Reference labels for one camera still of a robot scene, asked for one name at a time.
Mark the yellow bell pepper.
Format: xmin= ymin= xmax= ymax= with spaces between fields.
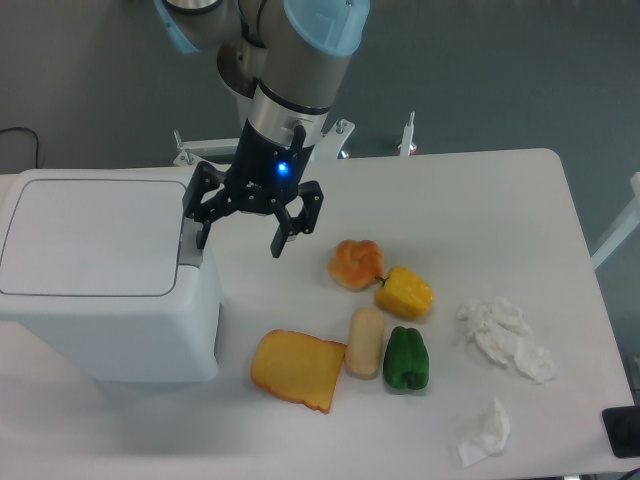
xmin=374 ymin=265 xmax=434 ymax=320

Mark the orange round bread roll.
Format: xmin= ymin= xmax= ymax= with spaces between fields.
xmin=327 ymin=239 xmax=385 ymax=291

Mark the large crumpled white tissue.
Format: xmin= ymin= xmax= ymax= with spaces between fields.
xmin=456 ymin=297 xmax=557 ymax=384

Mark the white frame at right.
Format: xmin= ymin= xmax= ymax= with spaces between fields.
xmin=591 ymin=172 xmax=639 ymax=270

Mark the small crumpled white tissue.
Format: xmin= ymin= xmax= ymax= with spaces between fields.
xmin=455 ymin=397 xmax=511 ymax=468

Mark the orange toast slice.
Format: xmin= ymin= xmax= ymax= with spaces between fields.
xmin=250 ymin=330 xmax=346 ymax=413

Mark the white push-button trash can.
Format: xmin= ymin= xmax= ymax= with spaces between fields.
xmin=1 ymin=168 xmax=222 ymax=383

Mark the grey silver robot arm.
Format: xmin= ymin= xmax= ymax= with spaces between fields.
xmin=155 ymin=1 xmax=370 ymax=257

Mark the black floor cable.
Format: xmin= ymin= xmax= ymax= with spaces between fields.
xmin=0 ymin=127 xmax=40 ymax=169

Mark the green bell pepper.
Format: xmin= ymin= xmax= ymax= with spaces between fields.
xmin=383 ymin=326 xmax=430 ymax=391

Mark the black device at edge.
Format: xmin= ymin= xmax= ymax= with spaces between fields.
xmin=602 ymin=405 xmax=639 ymax=458

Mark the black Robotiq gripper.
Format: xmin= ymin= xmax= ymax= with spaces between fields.
xmin=182 ymin=121 xmax=324 ymax=258

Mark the pale oblong bread roll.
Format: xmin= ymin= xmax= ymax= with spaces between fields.
xmin=345 ymin=307 xmax=386 ymax=377

